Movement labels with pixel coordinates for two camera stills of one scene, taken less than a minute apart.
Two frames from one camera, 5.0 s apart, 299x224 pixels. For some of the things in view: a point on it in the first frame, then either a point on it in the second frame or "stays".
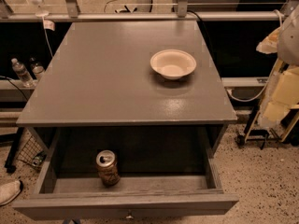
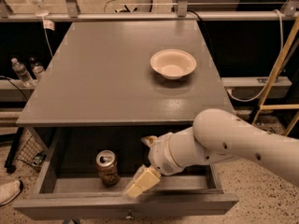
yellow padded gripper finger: [282, 94] → [144, 178]
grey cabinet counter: [101, 75] stays
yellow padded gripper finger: [270, 44] → [149, 140]
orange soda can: [106, 164] stays
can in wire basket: [38, 160] stays
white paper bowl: [173, 63] stays
